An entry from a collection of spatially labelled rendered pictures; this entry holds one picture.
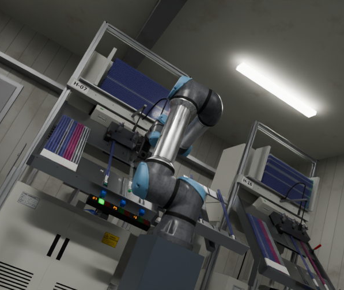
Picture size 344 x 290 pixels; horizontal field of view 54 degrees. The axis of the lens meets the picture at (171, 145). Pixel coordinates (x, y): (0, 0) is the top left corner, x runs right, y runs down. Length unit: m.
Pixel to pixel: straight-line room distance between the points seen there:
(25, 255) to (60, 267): 0.19
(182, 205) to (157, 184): 0.11
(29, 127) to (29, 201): 3.37
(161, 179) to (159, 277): 0.31
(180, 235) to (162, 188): 0.16
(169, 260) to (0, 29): 5.12
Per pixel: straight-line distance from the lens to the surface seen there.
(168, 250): 1.09
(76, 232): 1.99
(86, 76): 2.52
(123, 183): 1.84
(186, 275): 1.13
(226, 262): 6.07
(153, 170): 1.14
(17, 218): 1.96
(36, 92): 5.43
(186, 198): 1.16
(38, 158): 1.66
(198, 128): 1.49
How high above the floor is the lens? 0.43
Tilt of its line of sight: 21 degrees up
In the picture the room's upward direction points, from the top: 22 degrees clockwise
